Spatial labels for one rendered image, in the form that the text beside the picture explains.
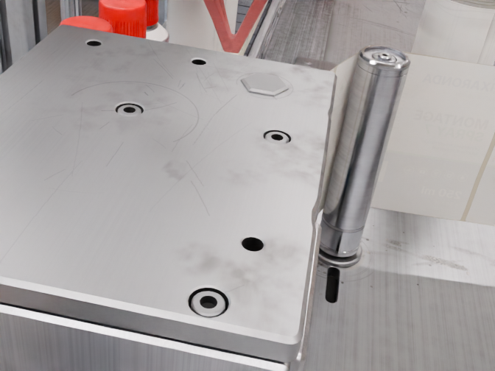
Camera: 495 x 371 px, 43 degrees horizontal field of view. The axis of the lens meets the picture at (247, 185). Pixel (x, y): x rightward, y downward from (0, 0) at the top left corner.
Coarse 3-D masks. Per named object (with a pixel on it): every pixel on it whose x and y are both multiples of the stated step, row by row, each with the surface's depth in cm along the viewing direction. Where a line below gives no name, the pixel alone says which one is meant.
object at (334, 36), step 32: (96, 0) 114; (288, 0) 125; (320, 0) 127; (352, 0) 130; (384, 0) 132; (416, 0) 134; (288, 32) 111; (320, 32) 113; (352, 32) 115; (384, 32) 116; (416, 32) 118
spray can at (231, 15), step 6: (228, 0) 79; (234, 0) 79; (228, 6) 79; (234, 6) 80; (228, 12) 80; (234, 12) 81; (228, 18) 80; (234, 18) 81; (234, 24) 82; (234, 30) 83
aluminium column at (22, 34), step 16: (0, 0) 58; (16, 0) 56; (0, 16) 58; (16, 16) 57; (32, 16) 59; (0, 32) 59; (16, 32) 58; (32, 32) 59; (0, 48) 59; (16, 48) 59; (0, 64) 60
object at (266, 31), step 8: (280, 0) 112; (272, 8) 106; (272, 16) 103; (264, 24) 100; (272, 24) 106; (264, 32) 97; (272, 32) 108; (256, 40) 94; (264, 40) 97; (256, 48) 92; (248, 56) 89; (256, 56) 90
